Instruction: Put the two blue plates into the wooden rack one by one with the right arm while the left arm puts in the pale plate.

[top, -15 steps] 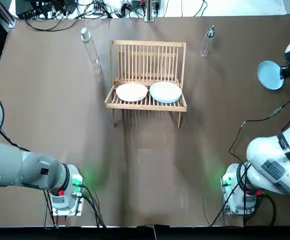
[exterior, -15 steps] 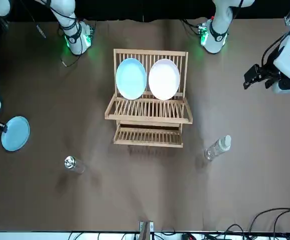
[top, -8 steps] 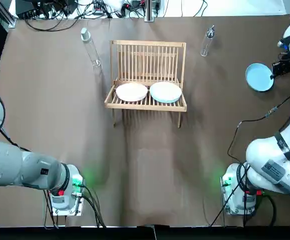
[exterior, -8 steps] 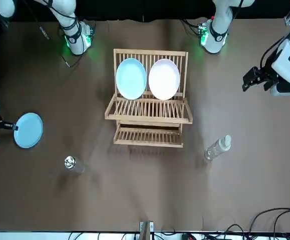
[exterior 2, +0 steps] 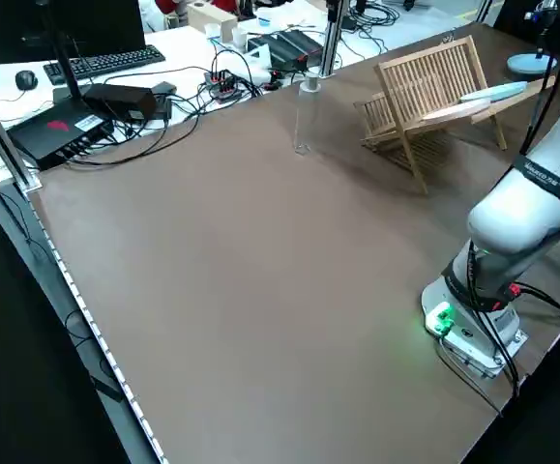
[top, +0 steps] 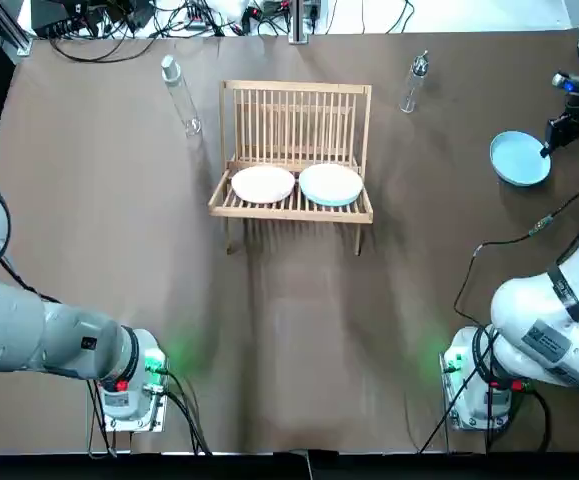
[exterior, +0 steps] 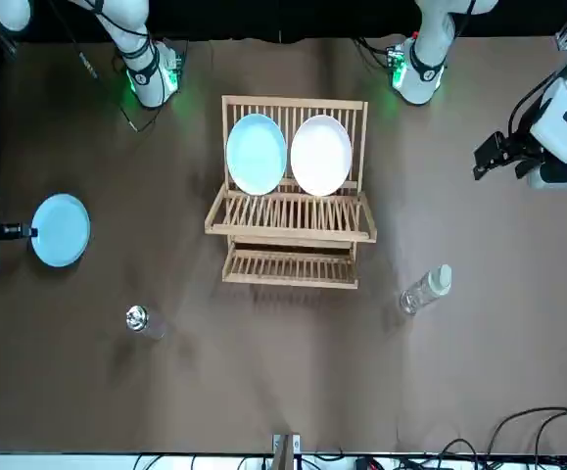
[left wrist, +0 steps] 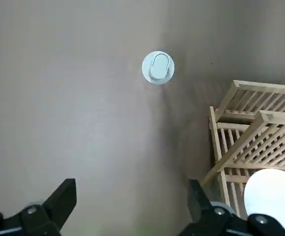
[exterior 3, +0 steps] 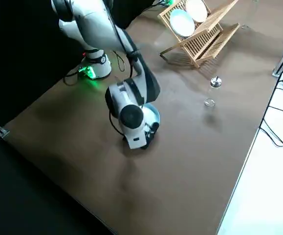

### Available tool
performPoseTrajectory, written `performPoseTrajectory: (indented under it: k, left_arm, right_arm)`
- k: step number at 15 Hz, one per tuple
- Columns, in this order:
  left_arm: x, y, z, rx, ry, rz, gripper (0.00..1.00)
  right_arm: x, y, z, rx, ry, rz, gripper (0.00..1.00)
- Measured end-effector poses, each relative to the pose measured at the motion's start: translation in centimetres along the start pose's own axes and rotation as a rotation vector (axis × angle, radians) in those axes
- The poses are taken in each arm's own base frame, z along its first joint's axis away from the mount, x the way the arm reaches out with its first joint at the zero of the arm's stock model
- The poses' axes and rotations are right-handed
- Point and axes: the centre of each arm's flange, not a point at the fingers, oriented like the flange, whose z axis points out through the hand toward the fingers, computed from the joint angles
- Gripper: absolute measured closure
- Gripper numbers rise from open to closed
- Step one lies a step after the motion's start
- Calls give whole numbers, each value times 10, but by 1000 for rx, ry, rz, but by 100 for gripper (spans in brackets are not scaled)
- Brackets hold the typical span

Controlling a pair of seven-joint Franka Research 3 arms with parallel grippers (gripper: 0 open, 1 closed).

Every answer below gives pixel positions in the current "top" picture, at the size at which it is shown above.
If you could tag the blue plate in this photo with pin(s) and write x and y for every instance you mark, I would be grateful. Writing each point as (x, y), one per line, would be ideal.
(516, 160)
(329, 182)

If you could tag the pale pink plate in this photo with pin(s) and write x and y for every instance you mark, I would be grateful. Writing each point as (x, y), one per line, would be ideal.
(263, 184)

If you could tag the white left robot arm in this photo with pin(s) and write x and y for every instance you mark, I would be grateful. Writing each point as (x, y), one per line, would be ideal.
(19, 325)

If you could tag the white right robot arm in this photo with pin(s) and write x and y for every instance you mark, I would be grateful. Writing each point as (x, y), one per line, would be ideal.
(529, 310)

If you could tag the wooden dish rack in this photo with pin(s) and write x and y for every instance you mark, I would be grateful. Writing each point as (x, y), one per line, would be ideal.
(294, 87)

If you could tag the clear bottle silver cap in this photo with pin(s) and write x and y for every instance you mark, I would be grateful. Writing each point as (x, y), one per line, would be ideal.
(416, 75)

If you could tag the clear bottle white cap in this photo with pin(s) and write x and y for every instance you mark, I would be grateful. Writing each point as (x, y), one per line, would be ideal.
(170, 70)

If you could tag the black router red logo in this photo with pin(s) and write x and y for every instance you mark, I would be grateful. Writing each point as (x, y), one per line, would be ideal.
(59, 15)

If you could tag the aluminium corner post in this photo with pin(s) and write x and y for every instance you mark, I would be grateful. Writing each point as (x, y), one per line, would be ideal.
(19, 35)

